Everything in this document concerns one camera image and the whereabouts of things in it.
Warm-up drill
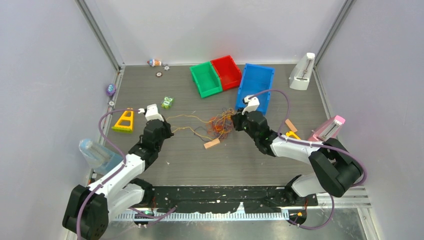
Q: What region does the small figurine toy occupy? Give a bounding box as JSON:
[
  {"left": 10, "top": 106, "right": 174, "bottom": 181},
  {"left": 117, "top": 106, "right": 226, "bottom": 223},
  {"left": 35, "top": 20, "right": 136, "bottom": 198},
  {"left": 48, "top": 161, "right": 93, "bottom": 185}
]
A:
[{"left": 146, "top": 58, "right": 163, "bottom": 67}]

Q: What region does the yellow triangular toy frame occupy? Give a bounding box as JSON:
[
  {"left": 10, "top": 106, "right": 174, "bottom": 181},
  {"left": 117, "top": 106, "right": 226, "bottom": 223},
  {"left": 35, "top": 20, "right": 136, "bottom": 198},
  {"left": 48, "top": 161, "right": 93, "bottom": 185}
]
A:
[{"left": 111, "top": 108, "right": 134, "bottom": 134}]

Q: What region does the white metronome box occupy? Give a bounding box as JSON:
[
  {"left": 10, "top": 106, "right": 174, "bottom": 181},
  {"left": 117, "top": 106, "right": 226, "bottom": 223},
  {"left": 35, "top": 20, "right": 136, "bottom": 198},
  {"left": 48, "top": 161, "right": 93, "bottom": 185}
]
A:
[{"left": 289, "top": 52, "right": 316, "bottom": 91}]

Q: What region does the pink metronome box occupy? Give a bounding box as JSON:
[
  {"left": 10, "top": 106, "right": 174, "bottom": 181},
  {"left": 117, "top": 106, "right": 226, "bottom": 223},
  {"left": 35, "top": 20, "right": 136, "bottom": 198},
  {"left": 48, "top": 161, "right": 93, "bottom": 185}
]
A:
[{"left": 308, "top": 115, "right": 346, "bottom": 142}]

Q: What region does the green plastic bin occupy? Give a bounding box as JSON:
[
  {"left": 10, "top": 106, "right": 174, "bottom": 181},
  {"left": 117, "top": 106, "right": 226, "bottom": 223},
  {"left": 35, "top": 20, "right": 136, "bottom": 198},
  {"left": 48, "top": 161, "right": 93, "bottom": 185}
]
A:
[{"left": 189, "top": 61, "right": 223, "bottom": 99}]

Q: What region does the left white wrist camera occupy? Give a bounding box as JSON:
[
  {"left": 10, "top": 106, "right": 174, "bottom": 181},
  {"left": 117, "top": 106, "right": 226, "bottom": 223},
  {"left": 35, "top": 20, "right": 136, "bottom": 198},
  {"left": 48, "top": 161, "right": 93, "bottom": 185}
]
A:
[{"left": 137, "top": 103, "right": 165, "bottom": 122}]

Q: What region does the purple round toy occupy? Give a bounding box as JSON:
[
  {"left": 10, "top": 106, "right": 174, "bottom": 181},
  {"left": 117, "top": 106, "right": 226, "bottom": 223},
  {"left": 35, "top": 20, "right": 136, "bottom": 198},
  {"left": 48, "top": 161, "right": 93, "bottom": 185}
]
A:
[{"left": 106, "top": 83, "right": 117, "bottom": 97}]

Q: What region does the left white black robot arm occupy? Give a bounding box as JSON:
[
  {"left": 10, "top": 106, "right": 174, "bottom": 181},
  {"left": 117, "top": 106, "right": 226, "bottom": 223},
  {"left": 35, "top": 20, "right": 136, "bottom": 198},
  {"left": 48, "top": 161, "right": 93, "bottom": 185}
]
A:
[{"left": 62, "top": 119, "right": 173, "bottom": 240}]

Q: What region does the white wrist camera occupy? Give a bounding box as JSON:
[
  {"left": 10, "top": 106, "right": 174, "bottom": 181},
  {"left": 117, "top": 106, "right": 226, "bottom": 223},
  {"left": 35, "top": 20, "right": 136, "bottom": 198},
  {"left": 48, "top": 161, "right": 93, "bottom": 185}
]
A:
[
  {"left": 137, "top": 103, "right": 165, "bottom": 122},
  {"left": 241, "top": 95, "right": 260, "bottom": 115}
]

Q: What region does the orange cable bundle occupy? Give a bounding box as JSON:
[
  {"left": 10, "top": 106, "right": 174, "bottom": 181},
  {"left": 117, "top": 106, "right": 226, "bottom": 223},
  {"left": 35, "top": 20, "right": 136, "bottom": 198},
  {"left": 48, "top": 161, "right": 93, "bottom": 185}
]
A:
[{"left": 165, "top": 106, "right": 238, "bottom": 143}]

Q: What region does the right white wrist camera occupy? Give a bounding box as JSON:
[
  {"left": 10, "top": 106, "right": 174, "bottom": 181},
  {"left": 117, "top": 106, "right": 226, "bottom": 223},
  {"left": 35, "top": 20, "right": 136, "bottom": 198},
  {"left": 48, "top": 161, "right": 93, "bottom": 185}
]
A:
[{"left": 241, "top": 95, "right": 260, "bottom": 115}]

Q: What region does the blue plastic bin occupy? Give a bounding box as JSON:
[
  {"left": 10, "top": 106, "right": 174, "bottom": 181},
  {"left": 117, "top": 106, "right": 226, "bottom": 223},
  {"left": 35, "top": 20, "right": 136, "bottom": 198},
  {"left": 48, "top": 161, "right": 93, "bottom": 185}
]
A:
[{"left": 235, "top": 63, "right": 275, "bottom": 109}]

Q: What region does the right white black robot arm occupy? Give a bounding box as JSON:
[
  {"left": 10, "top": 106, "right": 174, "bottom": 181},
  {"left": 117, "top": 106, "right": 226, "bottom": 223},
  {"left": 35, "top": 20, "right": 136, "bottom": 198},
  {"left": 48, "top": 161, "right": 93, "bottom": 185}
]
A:
[{"left": 231, "top": 109, "right": 367, "bottom": 205}]

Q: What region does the small wooden block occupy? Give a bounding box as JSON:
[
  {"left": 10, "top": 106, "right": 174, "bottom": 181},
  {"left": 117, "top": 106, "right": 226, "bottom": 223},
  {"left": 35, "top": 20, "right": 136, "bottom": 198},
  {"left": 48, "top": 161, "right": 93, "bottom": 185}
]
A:
[{"left": 203, "top": 138, "right": 221, "bottom": 149}]

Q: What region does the clear plastic bottle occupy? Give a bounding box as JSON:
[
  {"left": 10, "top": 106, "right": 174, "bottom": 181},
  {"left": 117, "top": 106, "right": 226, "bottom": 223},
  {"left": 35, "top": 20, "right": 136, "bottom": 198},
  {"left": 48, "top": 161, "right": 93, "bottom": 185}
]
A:
[{"left": 78, "top": 138, "right": 123, "bottom": 175}]

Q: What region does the red plastic bin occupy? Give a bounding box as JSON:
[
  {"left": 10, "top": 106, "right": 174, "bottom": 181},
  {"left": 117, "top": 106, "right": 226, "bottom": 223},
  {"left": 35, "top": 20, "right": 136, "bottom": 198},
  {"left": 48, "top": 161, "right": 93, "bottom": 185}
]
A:
[{"left": 210, "top": 55, "right": 242, "bottom": 91}]

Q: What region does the yellow orange toy piece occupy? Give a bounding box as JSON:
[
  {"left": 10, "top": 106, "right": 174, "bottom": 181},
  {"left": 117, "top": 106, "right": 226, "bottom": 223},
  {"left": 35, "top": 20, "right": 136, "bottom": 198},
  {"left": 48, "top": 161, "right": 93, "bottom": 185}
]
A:
[{"left": 285, "top": 130, "right": 301, "bottom": 140}]

